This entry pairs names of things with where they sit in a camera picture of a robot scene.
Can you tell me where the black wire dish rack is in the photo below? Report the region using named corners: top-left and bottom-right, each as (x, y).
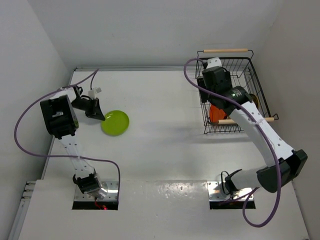
top-left (197, 49), bottom-right (279, 134)

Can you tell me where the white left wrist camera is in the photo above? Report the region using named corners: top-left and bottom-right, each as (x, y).
top-left (88, 87), bottom-right (102, 99)

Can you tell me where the yellow patterned plate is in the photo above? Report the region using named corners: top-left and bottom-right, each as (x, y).
top-left (250, 94), bottom-right (257, 101)
top-left (253, 95), bottom-right (260, 109)

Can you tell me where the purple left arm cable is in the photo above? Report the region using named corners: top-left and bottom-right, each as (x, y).
top-left (13, 68), bottom-right (121, 198)

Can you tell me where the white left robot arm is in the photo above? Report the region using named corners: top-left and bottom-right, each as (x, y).
top-left (40, 86), bottom-right (108, 200)

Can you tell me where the orange plate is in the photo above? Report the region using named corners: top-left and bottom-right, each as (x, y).
top-left (209, 105), bottom-right (227, 123)

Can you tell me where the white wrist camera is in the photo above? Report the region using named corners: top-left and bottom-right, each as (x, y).
top-left (88, 87), bottom-right (102, 99)
top-left (205, 57), bottom-right (222, 70)

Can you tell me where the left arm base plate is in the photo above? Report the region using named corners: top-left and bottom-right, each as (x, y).
top-left (73, 180), bottom-right (119, 202)

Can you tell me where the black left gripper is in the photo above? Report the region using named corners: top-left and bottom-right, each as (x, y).
top-left (71, 97), bottom-right (105, 120)

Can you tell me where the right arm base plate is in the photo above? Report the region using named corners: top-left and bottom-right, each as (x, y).
top-left (207, 181), bottom-right (253, 203)

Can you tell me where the green plate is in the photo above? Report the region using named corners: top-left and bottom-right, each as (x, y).
top-left (101, 110), bottom-right (130, 137)

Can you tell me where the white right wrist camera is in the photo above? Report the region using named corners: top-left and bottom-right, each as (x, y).
top-left (205, 57), bottom-right (222, 70)

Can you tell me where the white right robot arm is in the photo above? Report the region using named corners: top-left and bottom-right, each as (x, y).
top-left (202, 66), bottom-right (308, 194)

